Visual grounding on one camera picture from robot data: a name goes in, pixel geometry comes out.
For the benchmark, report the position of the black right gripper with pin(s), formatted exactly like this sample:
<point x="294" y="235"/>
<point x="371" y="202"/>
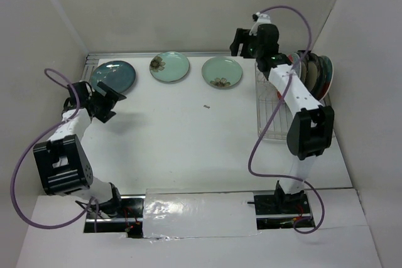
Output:
<point x="240" y="42"/>

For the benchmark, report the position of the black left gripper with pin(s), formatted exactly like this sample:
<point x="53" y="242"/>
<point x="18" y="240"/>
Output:
<point x="111" y="98"/>

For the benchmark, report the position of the small red teal floral plate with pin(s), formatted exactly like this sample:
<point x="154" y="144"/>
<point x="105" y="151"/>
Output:
<point x="286" y="75"/>

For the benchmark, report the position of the brown rim cream plate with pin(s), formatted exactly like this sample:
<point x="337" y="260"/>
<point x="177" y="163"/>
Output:
<point x="304" y="70"/>
<point x="314" y="72"/>

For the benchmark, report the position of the mint flower plate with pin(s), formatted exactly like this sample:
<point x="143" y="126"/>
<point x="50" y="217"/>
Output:
<point x="221" y="72"/>
<point x="169" y="67"/>

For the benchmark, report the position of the dark blue blossom plate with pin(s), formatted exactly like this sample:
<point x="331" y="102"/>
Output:
<point x="328" y="69"/>

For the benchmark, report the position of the large red teal floral plate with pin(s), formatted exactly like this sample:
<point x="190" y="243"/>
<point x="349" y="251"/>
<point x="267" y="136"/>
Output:
<point x="324" y="91"/>

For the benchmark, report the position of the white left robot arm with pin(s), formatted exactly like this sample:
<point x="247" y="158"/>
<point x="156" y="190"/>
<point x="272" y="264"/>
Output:
<point x="63" y="166"/>

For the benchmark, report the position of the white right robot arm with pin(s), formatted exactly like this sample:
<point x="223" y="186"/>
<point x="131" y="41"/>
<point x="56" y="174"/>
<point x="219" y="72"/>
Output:
<point x="310" y="132"/>

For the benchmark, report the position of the silver tape sheet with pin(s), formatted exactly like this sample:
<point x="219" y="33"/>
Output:
<point x="198" y="215"/>

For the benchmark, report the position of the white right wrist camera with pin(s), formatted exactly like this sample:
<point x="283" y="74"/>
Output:
<point x="259" y="19"/>

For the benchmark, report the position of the aluminium rail frame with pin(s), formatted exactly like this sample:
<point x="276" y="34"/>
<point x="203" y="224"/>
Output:
<point x="91" y="63"/>

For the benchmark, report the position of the chrome wire dish rack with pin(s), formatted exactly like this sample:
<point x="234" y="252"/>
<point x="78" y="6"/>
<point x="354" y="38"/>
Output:
<point x="279" y="101"/>

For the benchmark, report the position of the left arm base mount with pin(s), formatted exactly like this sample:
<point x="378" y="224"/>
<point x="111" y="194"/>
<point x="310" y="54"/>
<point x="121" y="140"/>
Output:
<point x="127" y="221"/>

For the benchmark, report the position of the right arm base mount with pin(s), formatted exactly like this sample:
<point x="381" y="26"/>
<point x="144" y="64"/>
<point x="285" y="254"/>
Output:
<point x="270" y="215"/>

